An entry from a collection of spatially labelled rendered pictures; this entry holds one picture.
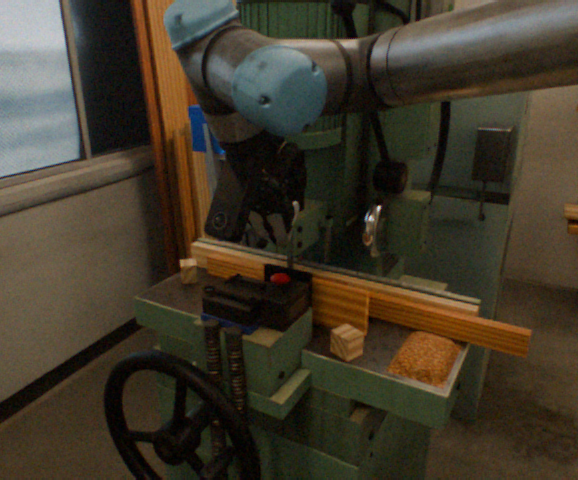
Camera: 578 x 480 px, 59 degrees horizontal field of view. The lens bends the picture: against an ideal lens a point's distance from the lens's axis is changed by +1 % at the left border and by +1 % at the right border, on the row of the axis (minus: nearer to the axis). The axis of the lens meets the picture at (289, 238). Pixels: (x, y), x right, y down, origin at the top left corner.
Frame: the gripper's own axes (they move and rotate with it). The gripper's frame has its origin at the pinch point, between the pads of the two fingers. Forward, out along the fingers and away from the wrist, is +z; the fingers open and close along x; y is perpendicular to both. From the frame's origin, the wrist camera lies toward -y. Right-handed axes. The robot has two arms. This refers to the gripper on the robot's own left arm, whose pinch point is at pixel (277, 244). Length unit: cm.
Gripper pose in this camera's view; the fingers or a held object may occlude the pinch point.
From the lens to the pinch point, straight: 75.1
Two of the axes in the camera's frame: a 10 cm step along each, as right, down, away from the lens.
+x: -8.7, -1.8, 4.6
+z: 2.5, 6.5, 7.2
